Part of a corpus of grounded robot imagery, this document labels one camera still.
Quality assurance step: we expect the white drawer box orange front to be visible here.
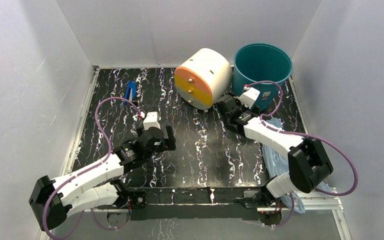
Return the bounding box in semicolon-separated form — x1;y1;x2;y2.
174;48;233;111

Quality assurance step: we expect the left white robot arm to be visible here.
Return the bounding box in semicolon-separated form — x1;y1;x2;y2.
28;125;176;231

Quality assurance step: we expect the light blue plastic bag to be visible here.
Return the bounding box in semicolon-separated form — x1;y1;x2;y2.
261;117;331;214

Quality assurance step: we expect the teal plastic trash bin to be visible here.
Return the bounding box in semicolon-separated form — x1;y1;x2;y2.
231;43;293;96

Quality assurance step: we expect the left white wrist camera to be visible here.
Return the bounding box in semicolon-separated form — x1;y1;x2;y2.
142;111;161;130

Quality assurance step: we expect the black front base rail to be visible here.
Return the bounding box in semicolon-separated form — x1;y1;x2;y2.
105;180;284;226

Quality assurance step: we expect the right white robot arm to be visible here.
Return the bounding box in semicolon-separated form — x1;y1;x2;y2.
215;94;334;207

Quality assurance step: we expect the blue stapler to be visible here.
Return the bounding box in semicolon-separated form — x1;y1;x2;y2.
124;81;138;106

